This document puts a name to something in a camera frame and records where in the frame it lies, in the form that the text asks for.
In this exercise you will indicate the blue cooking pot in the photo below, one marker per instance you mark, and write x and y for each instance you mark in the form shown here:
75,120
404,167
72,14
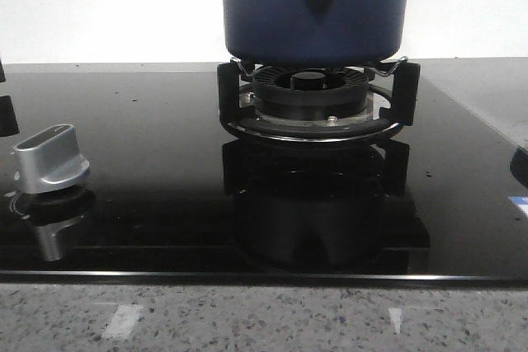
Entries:
313,33

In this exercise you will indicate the black glass stove top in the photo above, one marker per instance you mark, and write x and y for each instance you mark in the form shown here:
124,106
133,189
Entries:
172,198

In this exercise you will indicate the black pot support grate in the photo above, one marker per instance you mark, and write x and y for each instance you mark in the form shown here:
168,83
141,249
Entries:
394,86

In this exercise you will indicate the black left burner grate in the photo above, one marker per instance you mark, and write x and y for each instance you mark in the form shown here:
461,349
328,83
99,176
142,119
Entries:
8,119

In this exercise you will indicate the silver stove control knob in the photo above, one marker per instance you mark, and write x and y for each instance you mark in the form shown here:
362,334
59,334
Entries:
50,160

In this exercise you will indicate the black round gas burner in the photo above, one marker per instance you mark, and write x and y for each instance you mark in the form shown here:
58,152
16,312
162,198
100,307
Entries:
309,94

